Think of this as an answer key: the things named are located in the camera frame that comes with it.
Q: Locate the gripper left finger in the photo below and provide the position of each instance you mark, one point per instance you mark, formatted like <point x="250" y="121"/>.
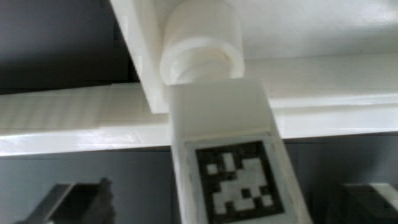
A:
<point x="76" y="204"/>

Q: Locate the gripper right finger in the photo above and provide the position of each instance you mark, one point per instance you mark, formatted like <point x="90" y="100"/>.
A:
<point x="369" y="204"/>

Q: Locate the white table leg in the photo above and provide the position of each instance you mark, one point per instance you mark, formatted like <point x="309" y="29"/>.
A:
<point x="234" y="177"/>

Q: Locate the white square table top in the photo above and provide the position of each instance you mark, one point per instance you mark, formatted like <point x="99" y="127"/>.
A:
<point x="313" y="45"/>

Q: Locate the white U-shaped obstacle fence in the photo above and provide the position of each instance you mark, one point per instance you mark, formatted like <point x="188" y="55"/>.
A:
<point x="96" y="118"/>

